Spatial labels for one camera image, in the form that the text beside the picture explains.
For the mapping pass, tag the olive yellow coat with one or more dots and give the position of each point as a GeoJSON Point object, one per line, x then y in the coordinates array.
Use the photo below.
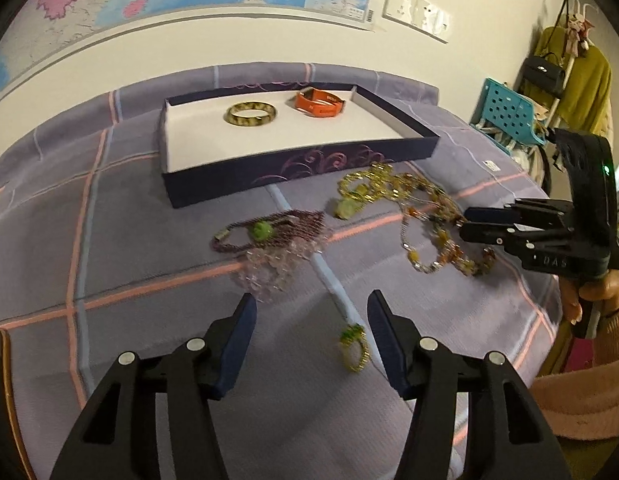
{"type": "Point", "coordinates": [589, 90]}

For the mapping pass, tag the teal plastic basket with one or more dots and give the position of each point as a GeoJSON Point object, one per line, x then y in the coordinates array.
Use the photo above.
{"type": "Point", "coordinates": [504, 105]}

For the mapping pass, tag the dark board with orange edge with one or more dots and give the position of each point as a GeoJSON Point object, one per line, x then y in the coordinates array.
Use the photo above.
{"type": "Point", "coordinates": [1, 400]}

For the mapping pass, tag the purple patterned jewelry box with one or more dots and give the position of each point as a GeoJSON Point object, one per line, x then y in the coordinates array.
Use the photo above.
{"type": "Point", "coordinates": [289, 137]}

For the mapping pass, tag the white wall socket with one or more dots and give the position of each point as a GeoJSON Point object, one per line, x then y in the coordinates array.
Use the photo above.
{"type": "Point", "coordinates": [442, 24]}
{"type": "Point", "coordinates": [399, 2]}
{"type": "Point", "coordinates": [423, 14]}

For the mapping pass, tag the magenta cloth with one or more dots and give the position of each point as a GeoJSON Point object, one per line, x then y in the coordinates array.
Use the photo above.
{"type": "Point", "coordinates": [582, 357]}

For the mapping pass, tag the purple plaid bedsheet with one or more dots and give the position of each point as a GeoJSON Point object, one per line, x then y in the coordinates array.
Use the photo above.
{"type": "Point", "coordinates": [139, 260]}

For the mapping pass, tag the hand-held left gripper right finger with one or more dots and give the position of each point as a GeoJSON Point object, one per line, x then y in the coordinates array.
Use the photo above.
{"type": "Point", "coordinates": [389, 345]}

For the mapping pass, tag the person's right hand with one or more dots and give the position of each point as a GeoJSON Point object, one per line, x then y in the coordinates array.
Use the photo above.
{"type": "Point", "coordinates": [617, 287]}

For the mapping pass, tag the white coat rack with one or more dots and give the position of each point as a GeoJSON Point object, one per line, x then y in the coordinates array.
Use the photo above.
{"type": "Point", "coordinates": [569, 75]}

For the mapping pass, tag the green and yellow bangle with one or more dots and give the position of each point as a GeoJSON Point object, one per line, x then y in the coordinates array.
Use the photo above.
{"type": "Point", "coordinates": [234, 120]}

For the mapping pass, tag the white paper tag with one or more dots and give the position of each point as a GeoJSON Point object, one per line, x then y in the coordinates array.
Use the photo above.
{"type": "Point", "coordinates": [489, 164]}

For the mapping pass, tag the black handbag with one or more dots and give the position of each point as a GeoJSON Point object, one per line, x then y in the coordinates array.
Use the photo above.
{"type": "Point", "coordinates": [544, 75]}

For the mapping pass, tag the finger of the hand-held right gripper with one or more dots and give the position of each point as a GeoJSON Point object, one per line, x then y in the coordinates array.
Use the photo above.
{"type": "Point", "coordinates": [489, 215]}
{"type": "Point", "coordinates": [484, 235]}

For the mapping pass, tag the small plush toy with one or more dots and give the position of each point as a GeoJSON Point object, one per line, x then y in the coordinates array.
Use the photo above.
{"type": "Point", "coordinates": [575, 30]}

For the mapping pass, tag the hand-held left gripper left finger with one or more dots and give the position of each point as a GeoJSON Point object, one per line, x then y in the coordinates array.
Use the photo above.
{"type": "Point", "coordinates": [237, 345]}

